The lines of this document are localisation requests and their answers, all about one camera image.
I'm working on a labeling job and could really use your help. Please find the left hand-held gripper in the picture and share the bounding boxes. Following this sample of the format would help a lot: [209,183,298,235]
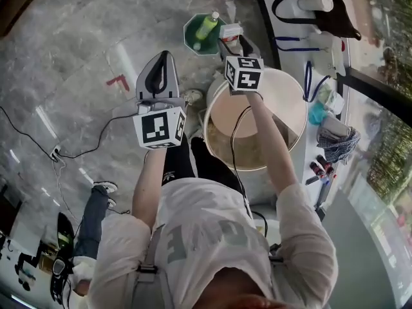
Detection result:
[132,50,188,151]

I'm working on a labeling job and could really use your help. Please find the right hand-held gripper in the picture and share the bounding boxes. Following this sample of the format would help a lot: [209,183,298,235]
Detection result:
[217,35,265,95]

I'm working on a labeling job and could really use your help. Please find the small carton box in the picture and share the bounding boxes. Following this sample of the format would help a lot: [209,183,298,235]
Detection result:
[219,22,244,45]

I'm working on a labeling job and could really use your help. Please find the green hexagonal bin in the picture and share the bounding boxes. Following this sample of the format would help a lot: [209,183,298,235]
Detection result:
[183,12,228,56]

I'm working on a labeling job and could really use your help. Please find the yellow-green bottle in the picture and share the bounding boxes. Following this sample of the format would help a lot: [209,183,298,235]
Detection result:
[193,11,221,42]

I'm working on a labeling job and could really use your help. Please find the person's left forearm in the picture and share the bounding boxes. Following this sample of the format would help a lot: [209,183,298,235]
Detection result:
[131,147,169,229]

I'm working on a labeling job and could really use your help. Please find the person's right forearm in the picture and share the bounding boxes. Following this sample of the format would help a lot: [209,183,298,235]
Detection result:
[245,91,299,193]

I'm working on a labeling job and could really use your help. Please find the person's white shoe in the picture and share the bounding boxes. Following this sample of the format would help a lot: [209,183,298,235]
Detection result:
[182,88,205,106]

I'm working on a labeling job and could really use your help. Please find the person's black trousers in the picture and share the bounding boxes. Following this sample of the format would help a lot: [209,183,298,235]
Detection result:
[162,136,246,193]

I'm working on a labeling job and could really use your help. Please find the white roll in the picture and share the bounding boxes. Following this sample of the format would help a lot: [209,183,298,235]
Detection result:
[297,0,335,13]

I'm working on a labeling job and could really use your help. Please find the teal crumpled item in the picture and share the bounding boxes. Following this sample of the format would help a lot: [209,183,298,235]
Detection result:
[308,102,328,126]

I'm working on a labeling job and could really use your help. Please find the white green plastic bag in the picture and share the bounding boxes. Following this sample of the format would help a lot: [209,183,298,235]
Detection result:
[317,83,346,116]

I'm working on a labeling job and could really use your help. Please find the plaid cloth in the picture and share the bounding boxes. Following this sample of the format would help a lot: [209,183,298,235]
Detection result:
[316,126,362,166]

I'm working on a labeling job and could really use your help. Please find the person's pale pink shirt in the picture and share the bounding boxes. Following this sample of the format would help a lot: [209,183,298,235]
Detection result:
[88,176,339,309]

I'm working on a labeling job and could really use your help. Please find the black floor cable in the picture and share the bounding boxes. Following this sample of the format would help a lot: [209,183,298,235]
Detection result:
[0,106,140,161]

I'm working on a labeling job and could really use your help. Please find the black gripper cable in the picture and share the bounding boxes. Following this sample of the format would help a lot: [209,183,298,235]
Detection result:
[229,106,268,235]

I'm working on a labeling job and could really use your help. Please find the grey shoulder strap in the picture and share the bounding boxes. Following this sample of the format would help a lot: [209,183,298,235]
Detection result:
[129,223,167,309]
[268,242,285,272]

